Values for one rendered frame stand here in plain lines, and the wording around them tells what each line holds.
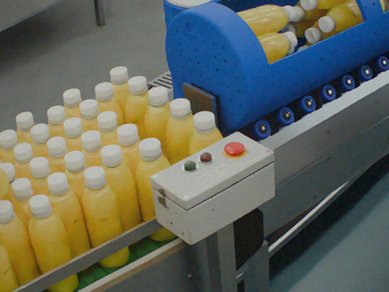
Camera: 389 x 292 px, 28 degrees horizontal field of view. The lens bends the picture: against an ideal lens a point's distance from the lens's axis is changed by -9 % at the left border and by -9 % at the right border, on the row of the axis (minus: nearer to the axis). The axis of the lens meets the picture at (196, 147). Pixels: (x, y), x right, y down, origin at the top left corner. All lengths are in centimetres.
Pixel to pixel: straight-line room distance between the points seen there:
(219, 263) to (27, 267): 38
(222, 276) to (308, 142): 46
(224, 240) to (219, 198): 13
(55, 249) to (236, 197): 34
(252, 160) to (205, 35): 37
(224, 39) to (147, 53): 273
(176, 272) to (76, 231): 24
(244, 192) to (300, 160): 44
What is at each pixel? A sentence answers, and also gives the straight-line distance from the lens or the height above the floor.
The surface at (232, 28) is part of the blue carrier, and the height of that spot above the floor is 121.
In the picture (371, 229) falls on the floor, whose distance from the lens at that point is 303.
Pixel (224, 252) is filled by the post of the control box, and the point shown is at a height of 91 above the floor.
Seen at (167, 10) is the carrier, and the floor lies 100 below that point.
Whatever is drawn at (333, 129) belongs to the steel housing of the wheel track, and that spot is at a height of 88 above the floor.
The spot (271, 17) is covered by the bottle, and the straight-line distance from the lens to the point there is 182.
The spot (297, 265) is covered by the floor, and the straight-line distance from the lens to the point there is 288.
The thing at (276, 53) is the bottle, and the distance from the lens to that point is 177.
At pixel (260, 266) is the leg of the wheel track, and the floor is 56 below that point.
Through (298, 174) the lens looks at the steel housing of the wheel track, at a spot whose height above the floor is 82.
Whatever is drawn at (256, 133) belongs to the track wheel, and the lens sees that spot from 178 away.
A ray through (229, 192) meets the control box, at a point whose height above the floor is 107.
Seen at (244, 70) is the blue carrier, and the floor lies 114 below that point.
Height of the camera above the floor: 191
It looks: 33 degrees down
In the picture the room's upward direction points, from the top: 6 degrees counter-clockwise
